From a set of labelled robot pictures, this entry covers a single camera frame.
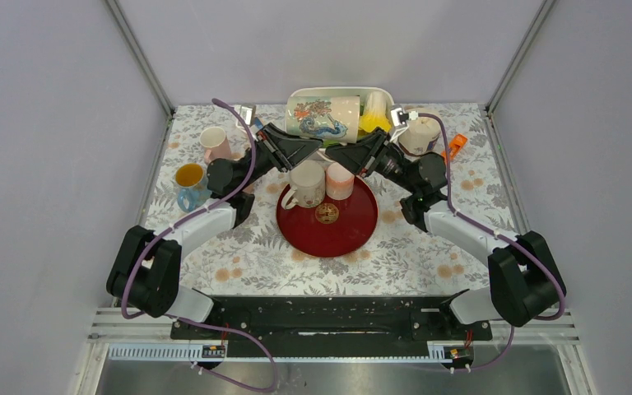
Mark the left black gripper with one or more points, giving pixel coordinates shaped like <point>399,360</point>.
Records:
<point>284,149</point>

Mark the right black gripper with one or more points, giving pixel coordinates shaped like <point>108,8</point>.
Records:
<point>364,156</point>

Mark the cream mug blue dragon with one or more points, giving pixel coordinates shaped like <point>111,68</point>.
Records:
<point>328,118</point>

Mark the pink faceted mug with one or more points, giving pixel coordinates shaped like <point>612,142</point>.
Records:
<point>215,143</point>

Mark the blue glazed mug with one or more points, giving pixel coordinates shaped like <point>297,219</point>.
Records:
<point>192,183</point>

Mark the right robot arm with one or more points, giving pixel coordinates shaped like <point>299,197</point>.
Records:
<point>524,281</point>

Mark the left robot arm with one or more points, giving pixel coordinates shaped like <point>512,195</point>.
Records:
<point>146,269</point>

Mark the pink mug at back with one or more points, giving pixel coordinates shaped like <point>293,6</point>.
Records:
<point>339,182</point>

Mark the white mug with rose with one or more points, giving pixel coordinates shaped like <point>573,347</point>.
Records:
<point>306,186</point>

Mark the toy napa cabbage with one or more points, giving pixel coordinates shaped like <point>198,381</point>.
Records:
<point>374,114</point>

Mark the white rectangular dish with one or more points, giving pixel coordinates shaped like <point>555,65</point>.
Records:
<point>360,91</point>

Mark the wrapped toilet paper roll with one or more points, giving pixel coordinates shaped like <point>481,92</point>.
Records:
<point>420,137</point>

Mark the red round tray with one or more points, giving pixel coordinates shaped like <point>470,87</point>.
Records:
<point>333,228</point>

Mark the floral tablecloth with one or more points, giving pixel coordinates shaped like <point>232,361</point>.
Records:
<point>398,259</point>

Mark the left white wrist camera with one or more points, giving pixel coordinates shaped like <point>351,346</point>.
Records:
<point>247,115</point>

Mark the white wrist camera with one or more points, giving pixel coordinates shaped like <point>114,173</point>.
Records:
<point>400,118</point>
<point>247,115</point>

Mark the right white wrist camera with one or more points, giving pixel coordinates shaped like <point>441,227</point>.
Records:
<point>400,118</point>

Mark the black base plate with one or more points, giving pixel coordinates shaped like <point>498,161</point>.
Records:
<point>344,326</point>

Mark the left aluminium frame post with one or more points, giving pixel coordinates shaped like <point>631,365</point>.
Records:
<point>116,11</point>

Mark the aluminium frame post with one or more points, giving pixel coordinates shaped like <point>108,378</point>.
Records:
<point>520,54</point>
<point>116,11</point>

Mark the right aluminium frame post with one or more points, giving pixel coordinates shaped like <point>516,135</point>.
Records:
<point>520,54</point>

